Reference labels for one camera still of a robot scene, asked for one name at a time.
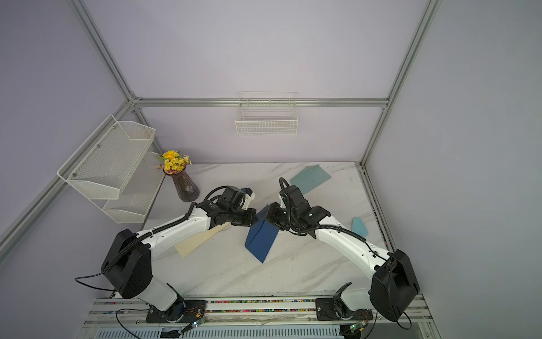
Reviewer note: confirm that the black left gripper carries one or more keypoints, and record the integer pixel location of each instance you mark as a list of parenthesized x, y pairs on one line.
[(251, 215)]

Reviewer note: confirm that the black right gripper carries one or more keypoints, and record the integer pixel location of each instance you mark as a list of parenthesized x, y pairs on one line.
[(273, 215)]

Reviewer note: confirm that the dark blue envelope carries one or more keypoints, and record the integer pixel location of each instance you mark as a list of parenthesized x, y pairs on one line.
[(261, 237)]

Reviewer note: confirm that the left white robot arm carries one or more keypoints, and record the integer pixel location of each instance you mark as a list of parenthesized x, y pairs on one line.
[(128, 263)]

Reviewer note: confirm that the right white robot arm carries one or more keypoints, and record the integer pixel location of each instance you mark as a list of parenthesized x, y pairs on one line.
[(394, 284)]

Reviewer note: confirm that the light teal envelope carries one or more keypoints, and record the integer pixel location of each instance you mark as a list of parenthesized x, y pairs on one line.
[(310, 178)]

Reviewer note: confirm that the cream lined letter paper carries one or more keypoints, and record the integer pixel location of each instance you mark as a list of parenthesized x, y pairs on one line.
[(189, 245)]

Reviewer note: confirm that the purple ribbed glass vase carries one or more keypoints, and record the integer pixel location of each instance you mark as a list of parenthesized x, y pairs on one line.
[(186, 188)]

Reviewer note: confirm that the small teal plastic tool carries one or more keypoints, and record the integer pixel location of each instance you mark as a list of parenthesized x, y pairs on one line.
[(359, 228)]

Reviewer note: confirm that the yellow flower bouquet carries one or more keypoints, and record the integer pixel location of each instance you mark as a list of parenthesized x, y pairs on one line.
[(173, 163)]

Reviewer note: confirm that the white mesh two-tier shelf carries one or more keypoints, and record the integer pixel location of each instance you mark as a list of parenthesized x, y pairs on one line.
[(116, 170)]

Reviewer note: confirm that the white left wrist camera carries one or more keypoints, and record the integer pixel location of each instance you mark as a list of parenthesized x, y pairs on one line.
[(249, 196)]

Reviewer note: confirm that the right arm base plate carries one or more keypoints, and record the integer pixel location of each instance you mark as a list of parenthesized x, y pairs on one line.
[(343, 309)]

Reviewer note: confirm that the white wire wall basket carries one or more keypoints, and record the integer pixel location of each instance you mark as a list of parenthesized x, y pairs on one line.
[(266, 113)]

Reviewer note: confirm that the aluminium mounting rail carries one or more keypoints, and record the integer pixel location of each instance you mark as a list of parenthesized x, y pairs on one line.
[(253, 317)]

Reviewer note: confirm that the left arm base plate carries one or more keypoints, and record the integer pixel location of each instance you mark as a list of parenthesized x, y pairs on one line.
[(187, 312)]

